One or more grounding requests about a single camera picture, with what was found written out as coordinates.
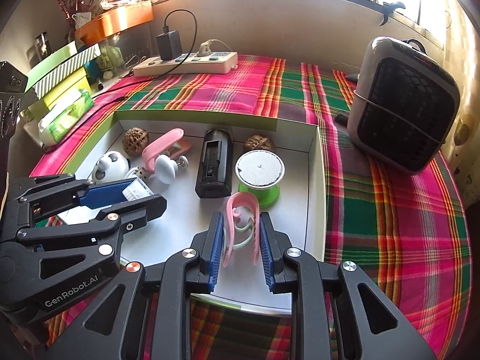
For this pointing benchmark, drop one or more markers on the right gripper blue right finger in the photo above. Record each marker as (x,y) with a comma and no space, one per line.
(272,247)

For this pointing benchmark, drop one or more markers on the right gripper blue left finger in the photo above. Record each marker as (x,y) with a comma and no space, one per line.
(210,252)

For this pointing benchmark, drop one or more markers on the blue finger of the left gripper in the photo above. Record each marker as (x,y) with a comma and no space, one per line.
(65,191)
(119,218)

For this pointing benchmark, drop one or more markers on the white panda fan toy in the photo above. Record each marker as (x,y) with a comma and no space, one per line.
(110,167)

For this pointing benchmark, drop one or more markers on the pink plastic clip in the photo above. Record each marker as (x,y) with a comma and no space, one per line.
(242,226)

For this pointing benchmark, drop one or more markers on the small white round knob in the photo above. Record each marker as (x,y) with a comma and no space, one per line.
(166,168)

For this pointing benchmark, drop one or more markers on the pink oblong eraser block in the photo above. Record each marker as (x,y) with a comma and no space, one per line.
(171,143)

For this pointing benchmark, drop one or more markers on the green shallow cardboard box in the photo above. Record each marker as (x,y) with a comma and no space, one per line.
(234,172)

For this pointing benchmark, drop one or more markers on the large brown walnut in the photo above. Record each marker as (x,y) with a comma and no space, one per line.
(135,140)

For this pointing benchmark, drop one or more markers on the black battery charger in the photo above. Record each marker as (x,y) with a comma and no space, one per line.
(214,179)

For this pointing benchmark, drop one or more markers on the green spool with white lid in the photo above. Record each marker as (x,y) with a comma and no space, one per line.
(259,172)

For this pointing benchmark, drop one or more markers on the green tissue pack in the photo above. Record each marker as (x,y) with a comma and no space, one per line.
(66,112)

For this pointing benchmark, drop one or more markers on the small brown walnut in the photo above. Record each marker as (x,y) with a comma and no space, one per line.
(259,142)

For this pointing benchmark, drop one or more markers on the striped white box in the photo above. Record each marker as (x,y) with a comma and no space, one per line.
(65,69)

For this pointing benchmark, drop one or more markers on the yellow green boxes stack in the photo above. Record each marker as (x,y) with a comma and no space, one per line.
(38,108)

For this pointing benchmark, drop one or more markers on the black power adapter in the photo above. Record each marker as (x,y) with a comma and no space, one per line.
(169,45)

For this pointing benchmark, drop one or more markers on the orange box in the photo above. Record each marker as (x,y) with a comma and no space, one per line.
(114,21)

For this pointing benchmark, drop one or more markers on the beige power strip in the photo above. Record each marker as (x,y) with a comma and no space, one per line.
(215,63)

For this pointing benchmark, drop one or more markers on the white plug on strip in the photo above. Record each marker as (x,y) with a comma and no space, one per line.
(205,47)

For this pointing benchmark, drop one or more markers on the grey black space heater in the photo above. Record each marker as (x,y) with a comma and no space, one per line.
(404,105)

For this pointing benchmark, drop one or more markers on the black window latch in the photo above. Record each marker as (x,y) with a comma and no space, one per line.
(388,8)

